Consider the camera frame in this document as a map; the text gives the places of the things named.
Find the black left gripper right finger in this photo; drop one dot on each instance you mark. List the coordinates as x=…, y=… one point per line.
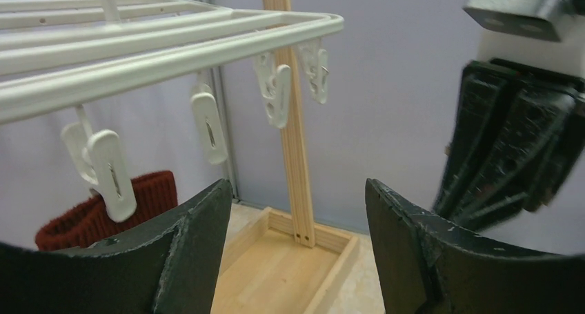
x=427, y=264

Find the white clip drying hanger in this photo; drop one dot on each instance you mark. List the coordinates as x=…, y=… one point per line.
x=57, y=54

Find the right wooden rack post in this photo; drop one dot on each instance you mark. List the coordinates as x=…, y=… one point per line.
x=295, y=158

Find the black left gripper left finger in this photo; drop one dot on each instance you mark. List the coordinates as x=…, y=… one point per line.
x=169, y=264

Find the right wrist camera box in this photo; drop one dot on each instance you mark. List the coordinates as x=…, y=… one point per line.
x=546, y=20

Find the wooden rack base tray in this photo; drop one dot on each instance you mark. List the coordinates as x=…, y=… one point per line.
x=264, y=270

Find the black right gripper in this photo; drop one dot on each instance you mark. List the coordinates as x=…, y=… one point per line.
x=519, y=131

